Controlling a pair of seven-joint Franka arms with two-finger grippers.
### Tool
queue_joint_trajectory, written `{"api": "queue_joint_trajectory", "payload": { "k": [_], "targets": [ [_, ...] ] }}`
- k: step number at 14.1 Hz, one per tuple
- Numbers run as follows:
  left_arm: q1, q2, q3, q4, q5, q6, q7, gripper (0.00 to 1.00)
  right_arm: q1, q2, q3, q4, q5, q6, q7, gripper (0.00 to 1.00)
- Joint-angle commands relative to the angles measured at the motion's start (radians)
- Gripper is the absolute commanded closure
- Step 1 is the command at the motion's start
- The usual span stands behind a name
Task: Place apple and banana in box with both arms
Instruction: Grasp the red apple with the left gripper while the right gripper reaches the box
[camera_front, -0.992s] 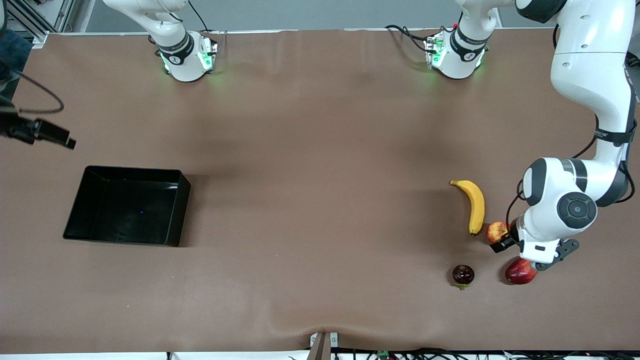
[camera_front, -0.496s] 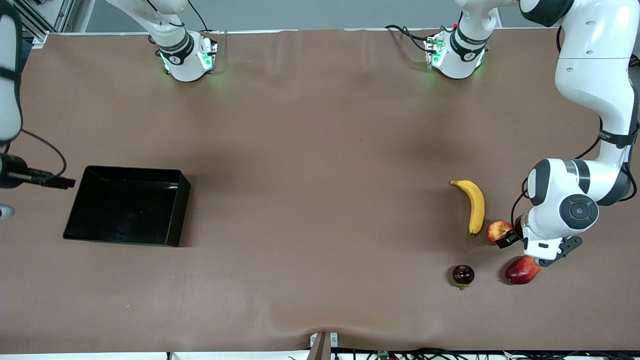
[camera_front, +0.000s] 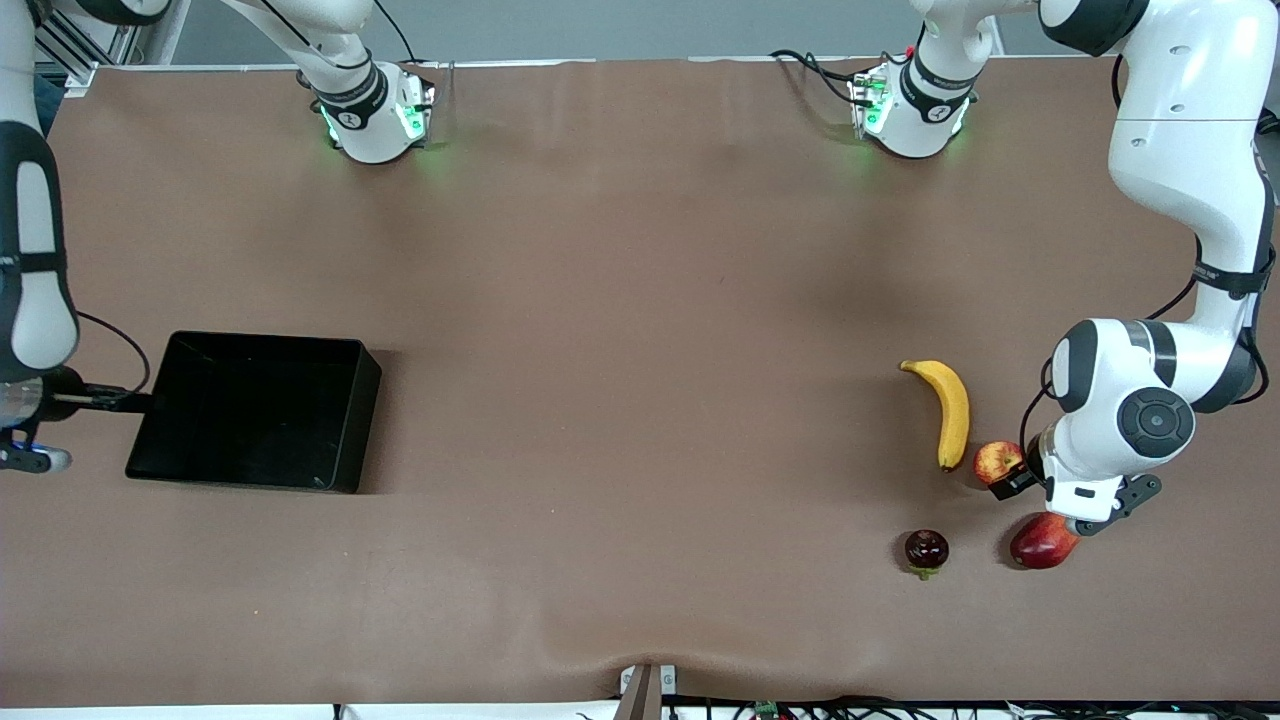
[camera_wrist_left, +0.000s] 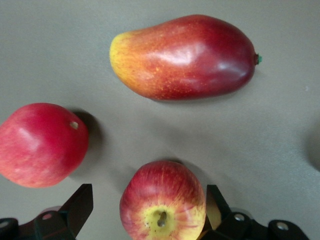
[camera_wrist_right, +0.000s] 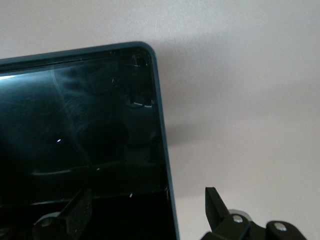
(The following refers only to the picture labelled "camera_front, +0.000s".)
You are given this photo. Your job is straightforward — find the tangled black cable bundle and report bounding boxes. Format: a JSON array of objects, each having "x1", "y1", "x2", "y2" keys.
[{"x1": 665, "y1": 694, "x2": 1280, "y2": 720}]

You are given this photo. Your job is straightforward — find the black cable at arm base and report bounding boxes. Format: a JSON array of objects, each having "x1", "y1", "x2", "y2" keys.
[
  {"x1": 768, "y1": 47, "x2": 876, "y2": 107},
  {"x1": 372, "y1": 0, "x2": 426, "y2": 69}
]

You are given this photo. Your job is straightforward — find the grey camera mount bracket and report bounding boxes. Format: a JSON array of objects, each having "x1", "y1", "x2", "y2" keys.
[{"x1": 612, "y1": 663, "x2": 679, "y2": 720}]

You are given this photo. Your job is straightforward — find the brown table mat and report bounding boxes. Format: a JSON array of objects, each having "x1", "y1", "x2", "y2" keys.
[{"x1": 0, "y1": 55, "x2": 1280, "y2": 709}]

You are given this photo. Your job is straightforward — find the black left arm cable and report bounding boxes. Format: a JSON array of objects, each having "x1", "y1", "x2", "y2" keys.
[{"x1": 1018, "y1": 50, "x2": 1277, "y2": 491}]

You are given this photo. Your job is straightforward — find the black rectangular plastic box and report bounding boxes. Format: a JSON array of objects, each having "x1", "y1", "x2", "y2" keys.
[{"x1": 126, "y1": 331, "x2": 383, "y2": 495}]

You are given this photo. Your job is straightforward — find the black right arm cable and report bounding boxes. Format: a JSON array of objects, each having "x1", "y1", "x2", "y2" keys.
[{"x1": 75, "y1": 311, "x2": 153, "y2": 397}]

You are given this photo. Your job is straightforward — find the aluminium frame profile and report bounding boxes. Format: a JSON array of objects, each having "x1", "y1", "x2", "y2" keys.
[{"x1": 35, "y1": 0, "x2": 179, "y2": 93}]

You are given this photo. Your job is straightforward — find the red yellow mango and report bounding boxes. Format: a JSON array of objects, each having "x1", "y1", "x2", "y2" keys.
[{"x1": 1009, "y1": 512, "x2": 1082, "y2": 571}]

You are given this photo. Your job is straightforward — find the dark purple mangosteen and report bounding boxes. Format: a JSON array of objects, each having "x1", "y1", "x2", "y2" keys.
[{"x1": 904, "y1": 529, "x2": 951, "y2": 581}]

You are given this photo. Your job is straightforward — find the red yellow apple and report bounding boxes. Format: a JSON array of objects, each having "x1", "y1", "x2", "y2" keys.
[{"x1": 973, "y1": 441, "x2": 1027, "y2": 489}]

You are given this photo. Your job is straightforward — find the yellow banana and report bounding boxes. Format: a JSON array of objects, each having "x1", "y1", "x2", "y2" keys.
[{"x1": 899, "y1": 359, "x2": 972, "y2": 471}]

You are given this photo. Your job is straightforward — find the dark blue bulky object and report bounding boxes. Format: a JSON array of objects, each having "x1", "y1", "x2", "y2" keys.
[{"x1": 36, "y1": 72, "x2": 65, "y2": 136}]

